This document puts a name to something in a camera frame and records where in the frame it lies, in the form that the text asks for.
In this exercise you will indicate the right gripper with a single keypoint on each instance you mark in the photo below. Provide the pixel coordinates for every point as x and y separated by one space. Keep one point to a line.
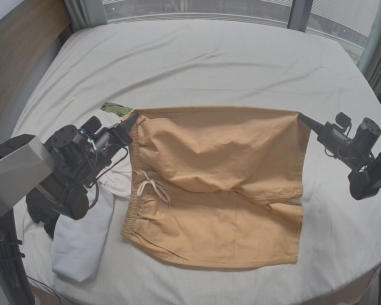
333 138

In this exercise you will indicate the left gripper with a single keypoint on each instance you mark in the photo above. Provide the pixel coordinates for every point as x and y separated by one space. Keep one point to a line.
114 137

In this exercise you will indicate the tan shorts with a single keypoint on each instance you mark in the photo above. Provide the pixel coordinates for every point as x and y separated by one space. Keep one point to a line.
225 157

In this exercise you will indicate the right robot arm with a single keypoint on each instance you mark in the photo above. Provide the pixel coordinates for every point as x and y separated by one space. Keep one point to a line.
368 132

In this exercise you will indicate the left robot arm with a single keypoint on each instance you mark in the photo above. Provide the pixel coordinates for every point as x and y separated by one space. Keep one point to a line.
16 170

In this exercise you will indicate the bed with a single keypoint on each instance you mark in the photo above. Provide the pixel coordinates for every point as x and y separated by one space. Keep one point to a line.
209 59

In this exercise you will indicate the olive green garment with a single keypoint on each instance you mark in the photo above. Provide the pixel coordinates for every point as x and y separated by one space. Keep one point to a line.
114 108

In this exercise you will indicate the white garment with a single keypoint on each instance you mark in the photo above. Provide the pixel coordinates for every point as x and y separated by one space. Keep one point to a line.
117 183

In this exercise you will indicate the grey-green curtain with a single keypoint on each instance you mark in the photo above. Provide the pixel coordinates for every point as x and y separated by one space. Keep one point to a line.
79 2
379 37

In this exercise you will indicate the black T-shirt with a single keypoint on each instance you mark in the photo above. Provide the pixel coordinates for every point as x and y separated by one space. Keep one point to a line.
38 211

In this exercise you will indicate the pale grey garment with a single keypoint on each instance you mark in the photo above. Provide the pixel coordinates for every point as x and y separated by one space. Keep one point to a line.
79 243

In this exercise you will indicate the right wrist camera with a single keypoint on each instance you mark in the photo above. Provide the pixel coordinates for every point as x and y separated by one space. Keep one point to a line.
343 120

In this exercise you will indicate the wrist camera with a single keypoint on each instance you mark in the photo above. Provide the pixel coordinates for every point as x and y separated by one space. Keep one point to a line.
93 124
343 120

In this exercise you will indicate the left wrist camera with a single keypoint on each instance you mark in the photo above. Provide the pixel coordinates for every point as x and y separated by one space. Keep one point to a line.
93 124

